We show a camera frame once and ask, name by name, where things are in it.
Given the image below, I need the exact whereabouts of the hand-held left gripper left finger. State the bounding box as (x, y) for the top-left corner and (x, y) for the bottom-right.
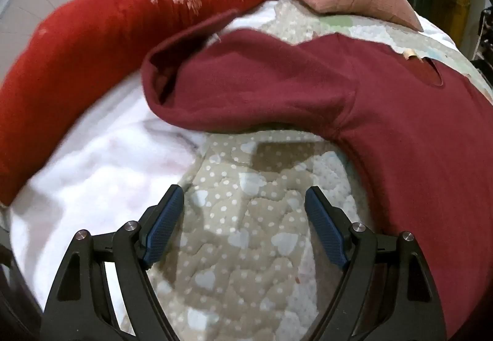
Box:
(40, 184), (185, 341)

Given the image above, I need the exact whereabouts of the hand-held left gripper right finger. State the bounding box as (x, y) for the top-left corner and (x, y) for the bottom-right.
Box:
(304, 186), (449, 341)

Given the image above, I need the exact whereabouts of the maroon sweater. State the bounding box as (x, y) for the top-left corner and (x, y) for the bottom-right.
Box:
(141, 10), (493, 341)

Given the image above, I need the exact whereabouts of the heart patterned quilt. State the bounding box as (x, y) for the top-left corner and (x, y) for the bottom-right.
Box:
(148, 0), (493, 341)

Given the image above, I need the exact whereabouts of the white blanket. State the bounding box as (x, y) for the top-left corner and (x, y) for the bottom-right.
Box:
(8, 6), (278, 338)

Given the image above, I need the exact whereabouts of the red patterned pillow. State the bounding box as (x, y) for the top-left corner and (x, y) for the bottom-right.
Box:
(0, 0), (287, 207)

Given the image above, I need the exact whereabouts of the cluttered shelf rack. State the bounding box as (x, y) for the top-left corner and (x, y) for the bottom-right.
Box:
(477, 6), (493, 70)

